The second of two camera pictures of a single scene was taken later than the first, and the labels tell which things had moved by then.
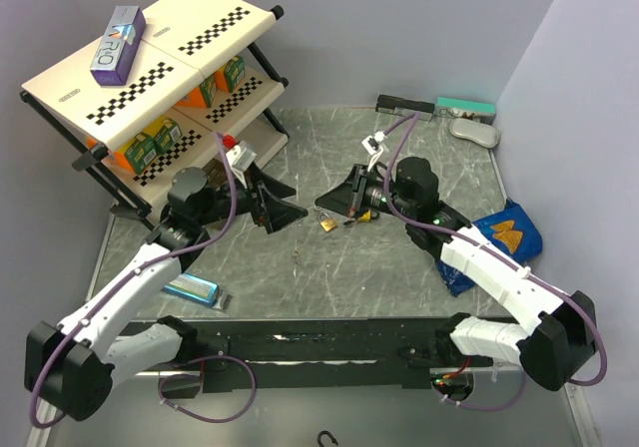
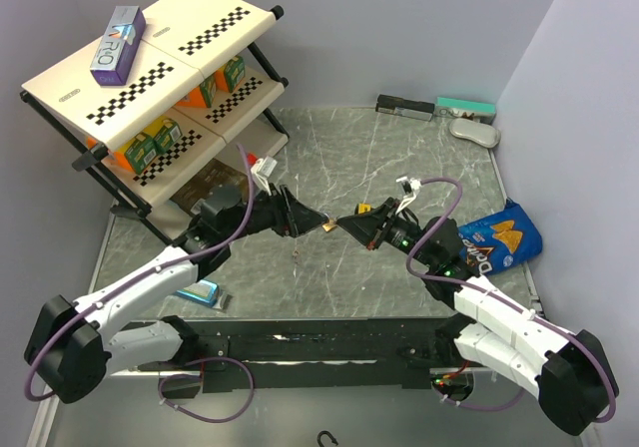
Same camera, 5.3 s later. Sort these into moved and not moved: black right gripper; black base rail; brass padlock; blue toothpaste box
Moved: black right gripper
Not moved: black base rail; brass padlock; blue toothpaste box
